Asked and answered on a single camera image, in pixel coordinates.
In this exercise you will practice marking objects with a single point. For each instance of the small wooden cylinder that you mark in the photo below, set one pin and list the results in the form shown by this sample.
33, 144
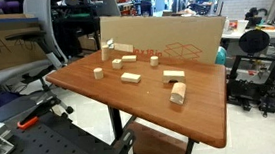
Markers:
98, 73
154, 61

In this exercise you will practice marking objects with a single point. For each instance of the rectangular wooden block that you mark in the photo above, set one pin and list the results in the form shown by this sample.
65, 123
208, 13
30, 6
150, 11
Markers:
129, 58
131, 77

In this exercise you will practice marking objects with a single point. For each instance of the square wooden block with hole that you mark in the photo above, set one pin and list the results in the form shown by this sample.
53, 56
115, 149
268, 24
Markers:
117, 64

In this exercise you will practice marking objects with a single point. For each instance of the tall wooden cylinder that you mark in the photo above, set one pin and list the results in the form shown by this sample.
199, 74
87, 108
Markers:
105, 53

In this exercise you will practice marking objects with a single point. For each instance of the flat light wooden plank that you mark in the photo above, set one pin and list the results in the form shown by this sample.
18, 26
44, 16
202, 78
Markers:
123, 47

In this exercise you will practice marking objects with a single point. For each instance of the crumpled white paper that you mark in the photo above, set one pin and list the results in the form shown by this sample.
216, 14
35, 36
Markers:
110, 43

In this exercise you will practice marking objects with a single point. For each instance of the wooden table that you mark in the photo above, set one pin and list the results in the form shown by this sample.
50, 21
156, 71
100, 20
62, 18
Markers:
116, 120

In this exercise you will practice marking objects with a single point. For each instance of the large cardboard sheet red print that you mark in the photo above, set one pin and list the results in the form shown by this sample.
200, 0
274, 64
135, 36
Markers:
174, 33

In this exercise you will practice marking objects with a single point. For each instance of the brown wooden base board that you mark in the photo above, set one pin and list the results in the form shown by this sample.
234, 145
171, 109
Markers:
157, 145

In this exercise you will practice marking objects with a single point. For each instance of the dark grey office chair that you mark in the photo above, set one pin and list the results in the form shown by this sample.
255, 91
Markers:
106, 6

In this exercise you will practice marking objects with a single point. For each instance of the teal ball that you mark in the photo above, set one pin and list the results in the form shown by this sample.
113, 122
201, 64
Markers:
221, 56

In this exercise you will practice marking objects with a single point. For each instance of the black 3d printer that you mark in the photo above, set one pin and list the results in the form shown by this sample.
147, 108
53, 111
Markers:
245, 87

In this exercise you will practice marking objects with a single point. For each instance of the black perforated mounting platform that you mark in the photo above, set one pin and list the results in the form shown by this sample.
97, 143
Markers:
50, 151

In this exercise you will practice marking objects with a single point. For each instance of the white cup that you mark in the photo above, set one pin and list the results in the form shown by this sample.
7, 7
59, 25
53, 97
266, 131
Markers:
242, 26

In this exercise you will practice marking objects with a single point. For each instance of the black filament spool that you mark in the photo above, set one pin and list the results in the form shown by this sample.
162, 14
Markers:
254, 40

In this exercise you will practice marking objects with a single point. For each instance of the white desk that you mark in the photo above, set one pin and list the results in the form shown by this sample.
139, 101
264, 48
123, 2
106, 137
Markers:
274, 34

